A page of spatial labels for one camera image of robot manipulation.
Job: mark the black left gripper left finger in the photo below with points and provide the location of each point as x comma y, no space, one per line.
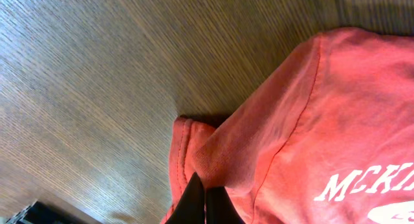
190,209

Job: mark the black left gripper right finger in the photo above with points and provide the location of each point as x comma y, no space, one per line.
219,208

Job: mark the orange red printed t-shirt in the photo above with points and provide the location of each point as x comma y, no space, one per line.
327,138

